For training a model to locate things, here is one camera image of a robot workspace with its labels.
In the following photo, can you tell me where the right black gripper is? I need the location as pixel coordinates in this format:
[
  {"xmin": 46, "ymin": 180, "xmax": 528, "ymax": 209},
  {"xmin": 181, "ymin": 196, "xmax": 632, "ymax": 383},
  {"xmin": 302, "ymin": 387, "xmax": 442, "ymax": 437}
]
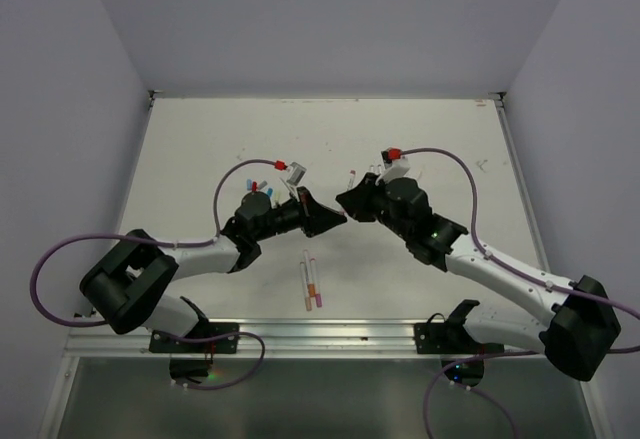
[{"xmin": 340, "ymin": 169, "xmax": 413, "ymax": 239}]

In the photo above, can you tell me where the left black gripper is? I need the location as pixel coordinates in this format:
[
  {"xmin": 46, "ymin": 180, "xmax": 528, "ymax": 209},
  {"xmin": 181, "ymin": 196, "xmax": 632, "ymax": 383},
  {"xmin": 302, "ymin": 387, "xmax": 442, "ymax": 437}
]
[{"xmin": 253, "ymin": 186, "xmax": 346, "ymax": 242}]

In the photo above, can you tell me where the pink cap pen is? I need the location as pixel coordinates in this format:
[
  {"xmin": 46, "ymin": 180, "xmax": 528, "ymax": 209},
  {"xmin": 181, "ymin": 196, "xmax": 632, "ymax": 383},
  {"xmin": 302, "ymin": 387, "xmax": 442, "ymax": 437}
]
[{"xmin": 347, "ymin": 169, "xmax": 356, "ymax": 190}]

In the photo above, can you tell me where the magenta cap pen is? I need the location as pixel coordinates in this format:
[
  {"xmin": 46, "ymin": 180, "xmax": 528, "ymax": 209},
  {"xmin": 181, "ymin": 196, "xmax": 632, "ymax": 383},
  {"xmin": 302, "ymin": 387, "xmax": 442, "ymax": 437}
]
[{"xmin": 310, "ymin": 258, "xmax": 323, "ymax": 308}]

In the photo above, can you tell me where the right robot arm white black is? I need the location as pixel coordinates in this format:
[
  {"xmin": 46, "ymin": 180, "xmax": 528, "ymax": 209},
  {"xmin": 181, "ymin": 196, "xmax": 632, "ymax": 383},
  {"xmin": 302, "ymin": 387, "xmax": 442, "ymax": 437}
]
[{"xmin": 336, "ymin": 173, "xmax": 621, "ymax": 382}]

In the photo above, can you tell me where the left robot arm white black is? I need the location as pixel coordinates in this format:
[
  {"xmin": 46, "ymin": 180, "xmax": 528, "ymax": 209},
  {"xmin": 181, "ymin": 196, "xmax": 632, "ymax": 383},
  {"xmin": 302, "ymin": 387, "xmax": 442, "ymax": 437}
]
[{"xmin": 79, "ymin": 187, "xmax": 347, "ymax": 352}]

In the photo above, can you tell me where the orange band pen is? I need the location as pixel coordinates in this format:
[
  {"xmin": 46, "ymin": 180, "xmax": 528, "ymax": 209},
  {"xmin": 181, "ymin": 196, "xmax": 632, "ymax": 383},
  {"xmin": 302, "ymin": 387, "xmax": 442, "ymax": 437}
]
[{"xmin": 303, "ymin": 249, "xmax": 316, "ymax": 298}]

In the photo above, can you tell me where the peach cap pen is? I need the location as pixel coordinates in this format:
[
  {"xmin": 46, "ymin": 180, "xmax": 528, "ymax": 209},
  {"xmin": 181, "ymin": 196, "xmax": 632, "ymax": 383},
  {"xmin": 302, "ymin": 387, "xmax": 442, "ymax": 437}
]
[{"xmin": 299, "ymin": 261, "xmax": 313, "ymax": 312}]

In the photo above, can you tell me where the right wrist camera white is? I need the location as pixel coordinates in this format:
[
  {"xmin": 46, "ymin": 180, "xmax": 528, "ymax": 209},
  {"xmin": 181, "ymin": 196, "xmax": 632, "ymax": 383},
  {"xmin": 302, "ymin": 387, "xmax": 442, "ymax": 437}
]
[{"xmin": 378, "ymin": 147, "xmax": 410, "ymax": 183}]

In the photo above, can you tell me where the aluminium mounting rail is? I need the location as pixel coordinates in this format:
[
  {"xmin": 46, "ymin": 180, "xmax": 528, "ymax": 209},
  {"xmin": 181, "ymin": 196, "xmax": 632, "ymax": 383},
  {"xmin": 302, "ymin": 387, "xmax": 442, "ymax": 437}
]
[{"xmin": 64, "ymin": 316, "xmax": 591, "ymax": 360}]

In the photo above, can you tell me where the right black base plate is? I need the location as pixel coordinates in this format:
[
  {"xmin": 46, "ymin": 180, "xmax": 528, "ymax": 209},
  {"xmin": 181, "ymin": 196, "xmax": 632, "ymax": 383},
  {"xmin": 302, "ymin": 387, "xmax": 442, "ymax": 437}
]
[{"xmin": 413, "ymin": 299, "xmax": 505, "ymax": 355}]

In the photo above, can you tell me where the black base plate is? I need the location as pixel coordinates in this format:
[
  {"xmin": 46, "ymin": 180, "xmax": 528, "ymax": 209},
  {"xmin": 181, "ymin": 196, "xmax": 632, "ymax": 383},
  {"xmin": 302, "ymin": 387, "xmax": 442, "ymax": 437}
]
[
  {"xmin": 413, "ymin": 299, "xmax": 505, "ymax": 355},
  {"xmin": 149, "ymin": 322, "xmax": 240, "ymax": 355}
]

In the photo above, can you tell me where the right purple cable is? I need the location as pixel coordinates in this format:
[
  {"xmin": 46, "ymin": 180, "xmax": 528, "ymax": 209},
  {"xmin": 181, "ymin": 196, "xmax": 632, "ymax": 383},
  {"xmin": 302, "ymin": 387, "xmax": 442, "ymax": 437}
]
[{"xmin": 387, "ymin": 147, "xmax": 640, "ymax": 439}]

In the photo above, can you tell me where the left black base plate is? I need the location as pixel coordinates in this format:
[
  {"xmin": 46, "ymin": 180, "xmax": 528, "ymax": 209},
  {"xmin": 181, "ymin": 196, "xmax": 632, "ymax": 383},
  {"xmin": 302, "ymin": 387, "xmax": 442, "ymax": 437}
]
[{"xmin": 149, "ymin": 322, "xmax": 240, "ymax": 355}]

